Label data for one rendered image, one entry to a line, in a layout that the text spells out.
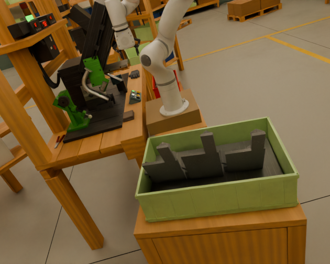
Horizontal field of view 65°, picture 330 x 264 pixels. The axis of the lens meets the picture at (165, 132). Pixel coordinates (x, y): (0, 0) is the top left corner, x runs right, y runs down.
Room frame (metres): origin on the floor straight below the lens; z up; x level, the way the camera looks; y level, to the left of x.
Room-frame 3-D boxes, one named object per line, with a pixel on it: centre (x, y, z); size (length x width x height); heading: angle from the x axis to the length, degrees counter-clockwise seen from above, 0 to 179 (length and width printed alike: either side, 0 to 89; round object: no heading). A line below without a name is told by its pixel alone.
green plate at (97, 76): (2.02, 0.37, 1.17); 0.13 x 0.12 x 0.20; 176
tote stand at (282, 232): (0.91, -0.14, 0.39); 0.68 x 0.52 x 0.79; 76
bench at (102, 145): (2.10, 0.43, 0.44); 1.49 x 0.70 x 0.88; 176
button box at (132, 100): (1.89, 0.14, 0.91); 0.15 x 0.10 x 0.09; 176
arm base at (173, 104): (1.46, -0.10, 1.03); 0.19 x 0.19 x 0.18
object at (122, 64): (2.17, 0.32, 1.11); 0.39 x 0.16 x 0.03; 86
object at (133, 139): (2.08, 0.15, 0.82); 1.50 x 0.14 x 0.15; 176
